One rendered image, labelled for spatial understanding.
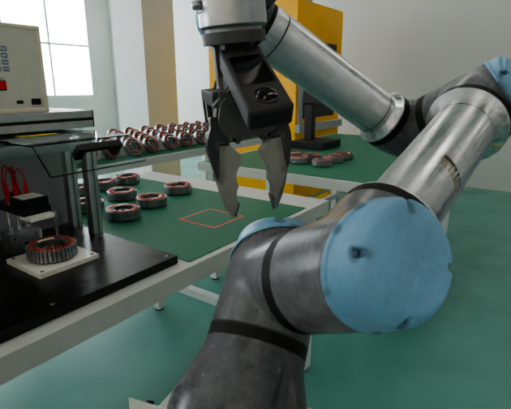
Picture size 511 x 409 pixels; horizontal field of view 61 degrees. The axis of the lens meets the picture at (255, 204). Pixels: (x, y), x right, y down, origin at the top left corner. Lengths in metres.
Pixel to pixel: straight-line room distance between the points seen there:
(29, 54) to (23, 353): 0.71
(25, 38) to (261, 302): 0.95
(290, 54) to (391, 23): 5.31
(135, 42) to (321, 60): 4.43
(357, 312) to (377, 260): 0.05
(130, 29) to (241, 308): 4.73
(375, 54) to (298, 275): 5.63
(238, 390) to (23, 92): 0.96
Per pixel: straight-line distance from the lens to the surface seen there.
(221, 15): 0.49
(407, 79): 5.83
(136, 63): 5.03
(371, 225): 0.37
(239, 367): 0.45
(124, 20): 5.18
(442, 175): 0.52
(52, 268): 1.09
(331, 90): 0.70
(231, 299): 0.49
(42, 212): 1.17
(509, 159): 5.67
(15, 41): 1.23
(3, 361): 0.87
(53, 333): 0.90
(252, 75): 0.46
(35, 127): 1.20
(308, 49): 0.67
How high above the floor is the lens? 1.18
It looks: 16 degrees down
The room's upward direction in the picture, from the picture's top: straight up
